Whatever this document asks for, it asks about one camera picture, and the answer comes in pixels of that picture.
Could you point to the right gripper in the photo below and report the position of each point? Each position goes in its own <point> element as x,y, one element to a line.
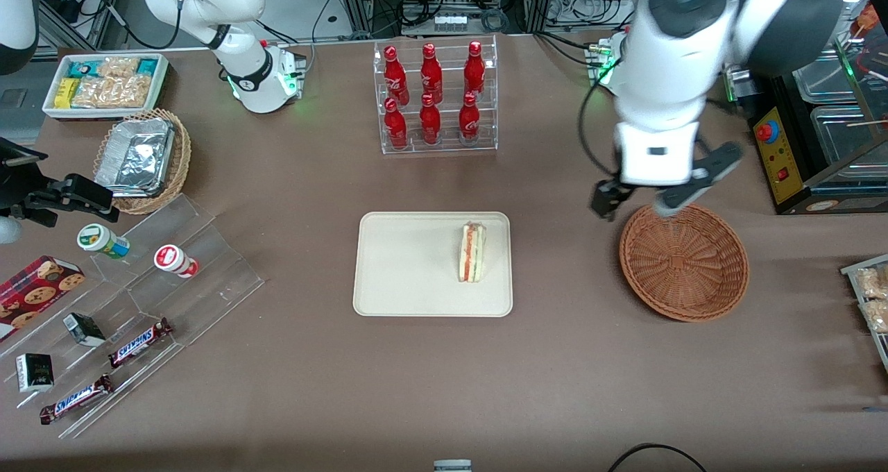
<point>19,193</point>

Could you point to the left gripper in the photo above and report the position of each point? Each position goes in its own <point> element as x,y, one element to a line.
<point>605,199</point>

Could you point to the triangle sandwich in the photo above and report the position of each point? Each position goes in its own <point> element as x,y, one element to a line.
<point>472,253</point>

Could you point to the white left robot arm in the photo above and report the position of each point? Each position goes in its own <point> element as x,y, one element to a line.
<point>680,48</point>

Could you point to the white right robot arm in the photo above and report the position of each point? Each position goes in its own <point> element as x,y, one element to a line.
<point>243,0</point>

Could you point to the brown wicker basket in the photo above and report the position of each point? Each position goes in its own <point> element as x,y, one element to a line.
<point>683,264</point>

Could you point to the light wicker basket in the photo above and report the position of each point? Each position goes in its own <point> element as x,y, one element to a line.
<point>182,153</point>

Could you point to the metal snack tray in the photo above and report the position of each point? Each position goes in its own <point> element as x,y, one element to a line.
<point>850,271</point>

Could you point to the beige plastic serving tray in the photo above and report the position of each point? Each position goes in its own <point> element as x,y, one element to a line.
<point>409,264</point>

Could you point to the green lid yogurt cup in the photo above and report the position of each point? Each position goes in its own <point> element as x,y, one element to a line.
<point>97,238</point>

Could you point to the stacked aluminium foil containers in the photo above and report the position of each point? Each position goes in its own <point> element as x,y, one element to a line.
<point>135,159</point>

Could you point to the white snack bin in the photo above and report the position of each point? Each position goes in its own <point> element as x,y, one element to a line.
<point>104,113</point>

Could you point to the yellow snack pack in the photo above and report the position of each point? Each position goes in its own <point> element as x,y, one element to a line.
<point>66,94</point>

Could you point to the large clear cracker bag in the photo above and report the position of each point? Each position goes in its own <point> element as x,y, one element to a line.
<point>111,92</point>

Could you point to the red lid yogurt cup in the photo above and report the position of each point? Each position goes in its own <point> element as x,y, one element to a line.
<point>173,259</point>

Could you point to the red plaid cookie box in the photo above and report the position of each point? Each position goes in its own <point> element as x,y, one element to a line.
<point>35,291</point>

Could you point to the black food warmer cabinet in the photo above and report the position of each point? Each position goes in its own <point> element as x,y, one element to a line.
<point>784,173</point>

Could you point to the teal snack pack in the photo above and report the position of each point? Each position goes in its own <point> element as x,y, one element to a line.
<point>82,68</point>
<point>148,66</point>

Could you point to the small clear cracker bag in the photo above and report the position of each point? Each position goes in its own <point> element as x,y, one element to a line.
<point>118,67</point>

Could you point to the small black white box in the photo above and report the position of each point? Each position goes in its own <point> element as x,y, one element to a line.
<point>84,329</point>
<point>35,373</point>

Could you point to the clear acrylic stepped display rack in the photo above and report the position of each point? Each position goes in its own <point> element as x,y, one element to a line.
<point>201,277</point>

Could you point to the Snickers chocolate bar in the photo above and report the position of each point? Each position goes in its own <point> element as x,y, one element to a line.
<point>76,399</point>
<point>139,342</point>

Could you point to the red cola bottle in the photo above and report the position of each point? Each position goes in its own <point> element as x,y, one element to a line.
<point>431,76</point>
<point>470,121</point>
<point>474,73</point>
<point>395,76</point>
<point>430,125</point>
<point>395,128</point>

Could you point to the clear acrylic bottle rack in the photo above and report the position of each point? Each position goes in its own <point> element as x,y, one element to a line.
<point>444,146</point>

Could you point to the clear fried snack bag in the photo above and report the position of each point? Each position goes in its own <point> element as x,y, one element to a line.
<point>876,316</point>
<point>873,282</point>

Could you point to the white power strip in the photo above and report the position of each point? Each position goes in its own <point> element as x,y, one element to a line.
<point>451,23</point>

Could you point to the grey table edge device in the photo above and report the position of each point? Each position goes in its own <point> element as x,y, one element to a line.
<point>452,466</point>

